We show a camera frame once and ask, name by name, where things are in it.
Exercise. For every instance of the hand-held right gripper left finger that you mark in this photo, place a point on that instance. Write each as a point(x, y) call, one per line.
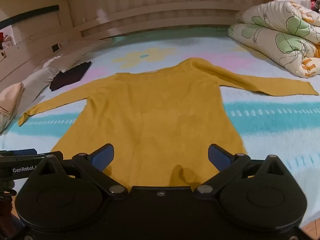
point(103, 155)

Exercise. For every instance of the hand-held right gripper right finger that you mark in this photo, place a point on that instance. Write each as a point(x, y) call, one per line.
point(219, 156)

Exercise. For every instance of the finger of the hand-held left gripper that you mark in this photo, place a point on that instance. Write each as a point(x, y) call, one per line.
point(20, 152)

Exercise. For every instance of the yellow knit sweater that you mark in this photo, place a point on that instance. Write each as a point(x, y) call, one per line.
point(155, 110)

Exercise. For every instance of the pale pink cloth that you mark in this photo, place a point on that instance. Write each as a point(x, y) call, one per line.
point(10, 100)

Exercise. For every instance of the pastel patterned bed sheet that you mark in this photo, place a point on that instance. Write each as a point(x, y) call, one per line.
point(270, 122)

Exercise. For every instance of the white pillow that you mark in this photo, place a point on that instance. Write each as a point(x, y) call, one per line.
point(42, 76)

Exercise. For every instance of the dark cloth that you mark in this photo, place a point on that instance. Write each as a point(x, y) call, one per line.
point(71, 76)

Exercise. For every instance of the cream wooden cabinet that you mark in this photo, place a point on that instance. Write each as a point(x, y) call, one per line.
point(32, 22)

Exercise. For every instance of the floral folded duvet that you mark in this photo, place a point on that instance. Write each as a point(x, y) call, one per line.
point(282, 35)

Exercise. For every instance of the cream wooden headboard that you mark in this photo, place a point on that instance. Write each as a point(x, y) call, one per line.
point(160, 2)

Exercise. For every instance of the dark wall socket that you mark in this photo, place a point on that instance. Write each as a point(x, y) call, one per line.
point(56, 47)

